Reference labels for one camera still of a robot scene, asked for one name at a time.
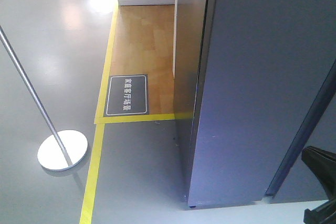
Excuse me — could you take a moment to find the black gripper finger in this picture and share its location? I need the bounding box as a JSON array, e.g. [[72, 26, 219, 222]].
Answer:
[[301, 146, 335, 199], [303, 200, 335, 224]]

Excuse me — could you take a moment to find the white-lined fridge door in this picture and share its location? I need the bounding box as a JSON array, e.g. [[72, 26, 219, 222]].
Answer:
[[188, 0, 335, 206]]

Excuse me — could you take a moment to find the dark grey fridge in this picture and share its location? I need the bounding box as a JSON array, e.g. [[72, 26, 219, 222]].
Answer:
[[173, 0, 335, 208]]

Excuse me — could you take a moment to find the dark floor sign sticker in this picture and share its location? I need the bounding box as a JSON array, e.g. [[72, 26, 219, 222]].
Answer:
[[104, 74, 149, 116]]

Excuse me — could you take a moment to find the silver pole floor stand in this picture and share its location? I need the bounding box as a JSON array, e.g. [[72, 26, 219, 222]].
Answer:
[[1, 29, 88, 172]]

